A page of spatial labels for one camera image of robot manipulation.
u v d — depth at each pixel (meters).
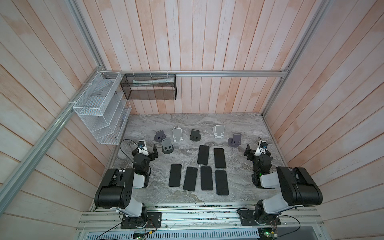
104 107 0.73
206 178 0.88
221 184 0.84
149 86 0.90
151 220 0.73
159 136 1.01
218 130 1.05
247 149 0.85
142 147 0.77
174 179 0.87
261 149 0.76
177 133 1.04
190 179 0.86
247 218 0.73
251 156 0.82
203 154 0.98
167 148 0.95
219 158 0.95
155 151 0.84
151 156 0.84
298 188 0.45
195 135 1.05
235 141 0.98
